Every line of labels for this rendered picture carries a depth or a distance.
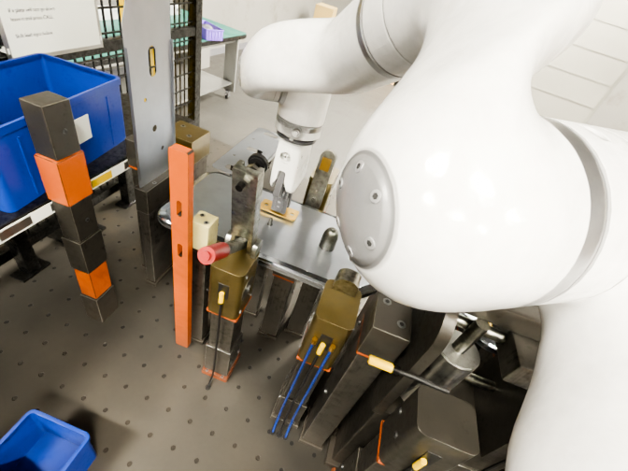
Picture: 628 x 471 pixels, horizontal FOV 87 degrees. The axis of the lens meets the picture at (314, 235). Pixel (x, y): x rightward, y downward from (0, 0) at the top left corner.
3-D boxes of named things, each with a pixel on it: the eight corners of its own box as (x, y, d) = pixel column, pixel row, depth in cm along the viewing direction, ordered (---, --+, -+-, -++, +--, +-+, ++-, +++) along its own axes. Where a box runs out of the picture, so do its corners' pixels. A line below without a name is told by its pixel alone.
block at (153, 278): (182, 257, 94) (181, 166, 75) (155, 287, 85) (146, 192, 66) (173, 253, 94) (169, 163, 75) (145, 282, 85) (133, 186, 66)
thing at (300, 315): (306, 323, 88) (338, 247, 70) (301, 338, 84) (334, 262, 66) (290, 316, 88) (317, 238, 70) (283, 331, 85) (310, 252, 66)
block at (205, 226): (209, 333, 79) (219, 216, 56) (202, 345, 76) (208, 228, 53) (196, 327, 79) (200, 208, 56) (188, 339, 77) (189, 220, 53)
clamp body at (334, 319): (308, 394, 75) (364, 292, 51) (292, 445, 66) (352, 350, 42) (281, 383, 75) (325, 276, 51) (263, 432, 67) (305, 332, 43)
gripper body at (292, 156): (309, 145, 55) (295, 199, 62) (324, 126, 63) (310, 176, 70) (268, 130, 56) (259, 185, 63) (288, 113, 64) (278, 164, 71)
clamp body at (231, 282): (241, 357, 77) (264, 250, 55) (221, 396, 70) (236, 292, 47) (215, 346, 78) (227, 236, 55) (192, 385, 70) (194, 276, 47)
